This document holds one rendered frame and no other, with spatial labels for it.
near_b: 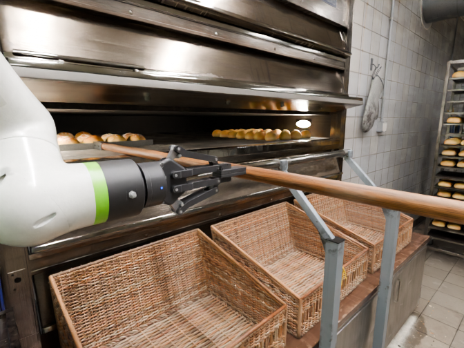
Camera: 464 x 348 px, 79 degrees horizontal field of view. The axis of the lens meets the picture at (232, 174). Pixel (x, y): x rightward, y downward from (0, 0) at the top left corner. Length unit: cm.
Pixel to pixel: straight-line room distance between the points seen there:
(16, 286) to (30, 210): 69
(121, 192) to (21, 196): 11
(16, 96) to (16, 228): 16
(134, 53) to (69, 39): 19
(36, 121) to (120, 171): 13
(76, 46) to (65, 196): 67
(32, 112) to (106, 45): 61
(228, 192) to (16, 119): 99
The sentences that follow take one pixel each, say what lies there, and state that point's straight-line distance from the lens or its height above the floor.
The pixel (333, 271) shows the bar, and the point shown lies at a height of 86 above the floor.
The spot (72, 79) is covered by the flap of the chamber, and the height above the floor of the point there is 141.
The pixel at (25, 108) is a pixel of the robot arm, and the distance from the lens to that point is 46.
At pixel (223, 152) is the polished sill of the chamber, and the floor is 116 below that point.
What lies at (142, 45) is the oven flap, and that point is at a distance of 111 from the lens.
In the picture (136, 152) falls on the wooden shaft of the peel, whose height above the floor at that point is 120.
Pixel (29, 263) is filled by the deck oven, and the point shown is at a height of 89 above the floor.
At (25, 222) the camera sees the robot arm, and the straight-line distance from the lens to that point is 40.
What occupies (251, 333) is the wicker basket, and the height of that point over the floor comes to 73.
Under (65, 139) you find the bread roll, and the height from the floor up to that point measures 122.
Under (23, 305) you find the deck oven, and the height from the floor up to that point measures 76.
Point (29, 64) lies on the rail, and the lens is 84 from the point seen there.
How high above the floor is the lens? 131
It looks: 11 degrees down
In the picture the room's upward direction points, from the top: straight up
